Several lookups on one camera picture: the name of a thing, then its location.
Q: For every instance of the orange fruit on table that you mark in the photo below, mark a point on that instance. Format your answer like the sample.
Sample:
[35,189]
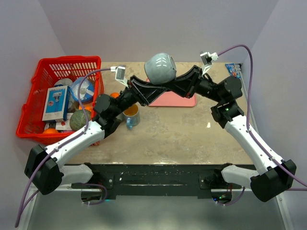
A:
[114,95]

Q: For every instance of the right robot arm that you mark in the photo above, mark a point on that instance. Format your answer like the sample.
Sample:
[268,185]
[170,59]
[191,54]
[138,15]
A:
[271,175]

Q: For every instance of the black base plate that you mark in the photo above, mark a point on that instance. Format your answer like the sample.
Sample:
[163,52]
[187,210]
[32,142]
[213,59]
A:
[112,180]

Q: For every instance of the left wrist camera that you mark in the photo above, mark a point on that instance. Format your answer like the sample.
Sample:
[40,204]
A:
[120,74]

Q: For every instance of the blue snack packet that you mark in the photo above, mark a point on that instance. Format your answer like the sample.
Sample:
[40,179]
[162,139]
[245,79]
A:
[231,67]

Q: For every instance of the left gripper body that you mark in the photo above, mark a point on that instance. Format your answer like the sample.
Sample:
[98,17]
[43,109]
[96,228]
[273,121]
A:
[131,96]

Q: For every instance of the grey-blue mug front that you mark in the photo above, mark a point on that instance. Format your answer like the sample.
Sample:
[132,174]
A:
[160,69]

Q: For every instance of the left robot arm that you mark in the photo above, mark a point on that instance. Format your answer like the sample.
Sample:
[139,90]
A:
[43,167]

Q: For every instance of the pink tray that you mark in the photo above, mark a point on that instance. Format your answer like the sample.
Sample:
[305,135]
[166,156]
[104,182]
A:
[170,99]

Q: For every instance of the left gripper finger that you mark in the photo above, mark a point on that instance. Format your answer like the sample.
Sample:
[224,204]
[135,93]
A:
[150,94]
[137,83]

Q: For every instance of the red plastic basket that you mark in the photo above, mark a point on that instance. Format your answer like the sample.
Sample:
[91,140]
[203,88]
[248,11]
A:
[47,73]

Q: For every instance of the orange fruit in basket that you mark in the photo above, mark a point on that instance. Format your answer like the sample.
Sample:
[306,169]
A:
[50,131]

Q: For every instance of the blue butterfly mug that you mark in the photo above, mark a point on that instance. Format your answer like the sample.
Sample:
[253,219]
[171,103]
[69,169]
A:
[132,116]

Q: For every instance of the blue product box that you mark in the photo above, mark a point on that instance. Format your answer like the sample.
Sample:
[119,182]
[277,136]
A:
[56,104]

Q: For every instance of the green melon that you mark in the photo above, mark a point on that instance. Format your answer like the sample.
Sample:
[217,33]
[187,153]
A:
[77,120]

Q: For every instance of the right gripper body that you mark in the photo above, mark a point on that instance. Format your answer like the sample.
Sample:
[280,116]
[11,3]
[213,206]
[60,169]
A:
[207,88]

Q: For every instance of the blue white plastic bag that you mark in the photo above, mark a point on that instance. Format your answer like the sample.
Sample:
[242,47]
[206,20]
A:
[84,91]

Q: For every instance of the round tin can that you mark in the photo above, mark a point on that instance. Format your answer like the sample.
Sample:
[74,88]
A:
[63,82]

